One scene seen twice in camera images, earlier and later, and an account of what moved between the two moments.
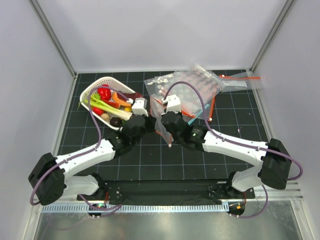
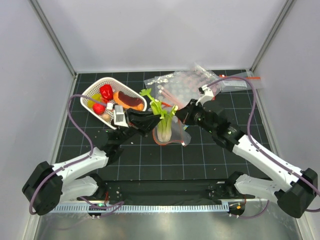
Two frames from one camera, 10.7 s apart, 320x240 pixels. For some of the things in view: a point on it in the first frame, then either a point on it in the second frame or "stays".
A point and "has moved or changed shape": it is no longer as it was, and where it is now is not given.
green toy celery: (95, 100) -> (164, 125)
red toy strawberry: (97, 111) stays
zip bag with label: (240, 81) stays
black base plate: (167, 192) stays
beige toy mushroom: (105, 116) stays
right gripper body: (177, 140) -> (195, 115)
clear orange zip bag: (157, 106) has moved or changed shape
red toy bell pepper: (105, 94) stays
